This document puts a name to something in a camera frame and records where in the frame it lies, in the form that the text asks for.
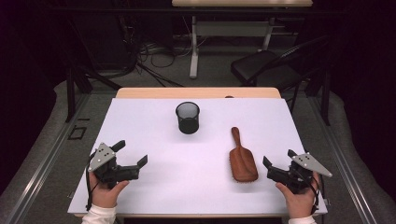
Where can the black mesh pen cup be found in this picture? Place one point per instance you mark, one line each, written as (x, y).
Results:
(188, 124)

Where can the person's left hand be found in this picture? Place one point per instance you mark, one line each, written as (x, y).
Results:
(104, 196)

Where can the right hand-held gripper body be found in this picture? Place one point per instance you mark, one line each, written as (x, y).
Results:
(295, 177)

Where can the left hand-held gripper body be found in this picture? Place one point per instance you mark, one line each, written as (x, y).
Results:
(104, 169)

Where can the white metal frame desk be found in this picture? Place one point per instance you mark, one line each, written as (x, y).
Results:
(230, 28)

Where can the person's right hand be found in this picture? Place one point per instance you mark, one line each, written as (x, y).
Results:
(300, 203)

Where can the black equipment rack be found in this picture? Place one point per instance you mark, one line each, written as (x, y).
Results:
(102, 40)

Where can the grey aluminium floor rail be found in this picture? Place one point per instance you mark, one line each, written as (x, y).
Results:
(345, 168)
(46, 161)

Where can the black metal stand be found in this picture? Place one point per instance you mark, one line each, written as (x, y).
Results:
(70, 93)
(326, 99)

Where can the black folding chair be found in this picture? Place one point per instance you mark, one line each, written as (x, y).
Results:
(258, 67)

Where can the black metal crossbar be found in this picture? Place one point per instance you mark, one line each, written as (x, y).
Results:
(124, 10)

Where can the brown wooden hairbrush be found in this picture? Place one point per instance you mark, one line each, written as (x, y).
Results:
(243, 165)

